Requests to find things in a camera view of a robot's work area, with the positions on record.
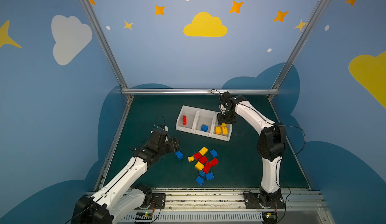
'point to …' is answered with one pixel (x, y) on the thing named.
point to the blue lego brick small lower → (201, 174)
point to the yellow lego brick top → (224, 128)
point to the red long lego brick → (207, 166)
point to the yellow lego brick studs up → (203, 151)
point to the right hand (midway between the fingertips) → (225, 121)
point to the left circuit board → (143, 216)
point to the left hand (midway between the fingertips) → (175, 140)
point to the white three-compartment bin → (201, 121)
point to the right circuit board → (269, 217)
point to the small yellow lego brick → (190, 158)
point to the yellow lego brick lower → (199, 165)
